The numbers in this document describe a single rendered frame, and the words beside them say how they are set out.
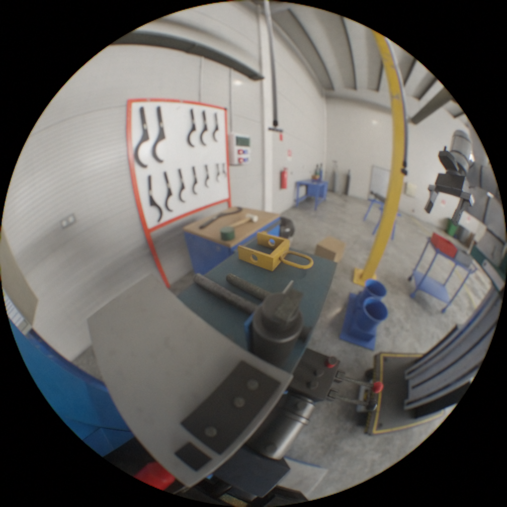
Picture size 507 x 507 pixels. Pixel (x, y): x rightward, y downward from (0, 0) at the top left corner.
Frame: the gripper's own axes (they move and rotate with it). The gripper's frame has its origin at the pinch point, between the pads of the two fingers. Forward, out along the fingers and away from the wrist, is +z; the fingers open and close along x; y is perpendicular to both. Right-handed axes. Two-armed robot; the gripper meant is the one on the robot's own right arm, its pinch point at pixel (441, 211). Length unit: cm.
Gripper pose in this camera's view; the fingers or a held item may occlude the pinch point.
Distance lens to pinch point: 60.5
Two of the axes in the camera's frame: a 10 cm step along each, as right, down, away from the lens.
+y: 8.8, 4.7, -0.2
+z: -4.0, 7.7, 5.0
